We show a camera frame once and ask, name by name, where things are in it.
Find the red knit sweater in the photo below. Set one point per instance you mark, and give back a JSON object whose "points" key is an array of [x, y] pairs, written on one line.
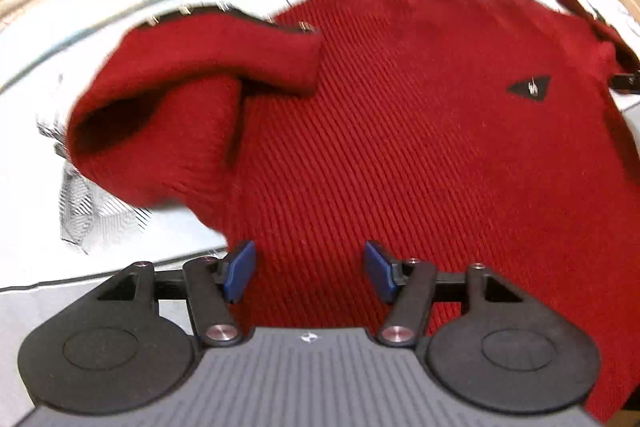
{"points": [[400, 157]]}

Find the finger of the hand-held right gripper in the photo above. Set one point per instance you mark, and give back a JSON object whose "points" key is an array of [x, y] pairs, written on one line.
{"points": [[627, 83]]}

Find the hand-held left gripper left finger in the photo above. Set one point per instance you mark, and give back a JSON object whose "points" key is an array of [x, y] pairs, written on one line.
{"points": [[239, 269]]}

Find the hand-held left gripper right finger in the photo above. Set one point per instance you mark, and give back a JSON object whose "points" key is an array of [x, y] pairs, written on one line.
{"points": [[380, 269]]}

